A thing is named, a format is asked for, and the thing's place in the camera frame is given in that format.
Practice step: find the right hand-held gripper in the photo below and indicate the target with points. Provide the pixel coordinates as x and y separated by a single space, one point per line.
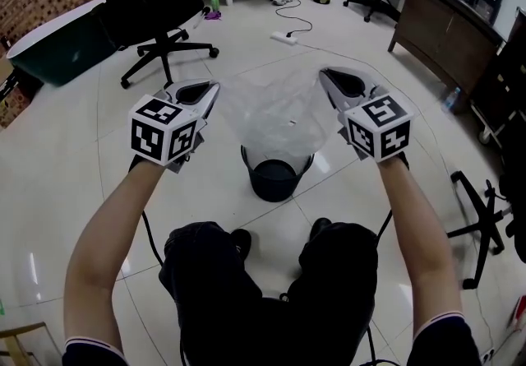
378 128

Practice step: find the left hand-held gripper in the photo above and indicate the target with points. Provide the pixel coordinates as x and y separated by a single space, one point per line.
162 134

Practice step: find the clear plastic trash bag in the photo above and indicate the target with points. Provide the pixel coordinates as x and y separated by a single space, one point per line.
279 117

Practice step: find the black wastebasket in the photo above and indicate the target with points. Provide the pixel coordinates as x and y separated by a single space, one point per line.
273 185

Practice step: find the person's left forearm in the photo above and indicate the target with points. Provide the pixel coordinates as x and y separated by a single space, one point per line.
111 241

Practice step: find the person's right forearm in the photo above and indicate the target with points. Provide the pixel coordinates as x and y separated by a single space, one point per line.
419 241

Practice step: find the white power strip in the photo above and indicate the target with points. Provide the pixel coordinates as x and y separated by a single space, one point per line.
283 38

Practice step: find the purple cloth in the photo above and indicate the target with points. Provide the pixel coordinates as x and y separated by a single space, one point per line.
213 16

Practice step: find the green spray bottle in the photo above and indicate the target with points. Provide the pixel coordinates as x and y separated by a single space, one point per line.
215 2

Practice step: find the clear water bottle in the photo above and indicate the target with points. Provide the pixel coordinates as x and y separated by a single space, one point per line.
451 98

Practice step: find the brown wooden sideboard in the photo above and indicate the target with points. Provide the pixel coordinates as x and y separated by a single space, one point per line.
444 39

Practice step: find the person's right black shoe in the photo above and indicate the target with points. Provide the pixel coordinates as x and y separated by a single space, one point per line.
319 226

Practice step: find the person's black shoe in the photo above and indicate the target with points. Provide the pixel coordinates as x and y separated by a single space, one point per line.
242 242
319 226

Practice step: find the dark green tub white rim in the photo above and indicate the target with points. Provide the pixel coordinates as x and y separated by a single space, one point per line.
61 56

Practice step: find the person's left black shoe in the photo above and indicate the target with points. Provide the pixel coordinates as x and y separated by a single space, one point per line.
242 242

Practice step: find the black wheeled rack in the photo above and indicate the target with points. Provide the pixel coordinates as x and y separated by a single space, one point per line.
505 80

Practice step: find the cardboard box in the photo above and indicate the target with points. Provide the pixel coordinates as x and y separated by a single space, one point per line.
12 97

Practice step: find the black chair star base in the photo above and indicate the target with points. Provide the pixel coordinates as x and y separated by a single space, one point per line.
483 228

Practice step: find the person's black trousers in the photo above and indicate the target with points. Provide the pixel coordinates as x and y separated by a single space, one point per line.
267 307

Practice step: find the person's dark shirt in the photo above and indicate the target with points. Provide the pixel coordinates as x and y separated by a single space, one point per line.
444 344

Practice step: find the red and white packet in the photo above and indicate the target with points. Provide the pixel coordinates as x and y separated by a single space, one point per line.
518 311

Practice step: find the wooden stool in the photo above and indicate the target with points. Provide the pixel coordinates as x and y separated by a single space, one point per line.
20 339

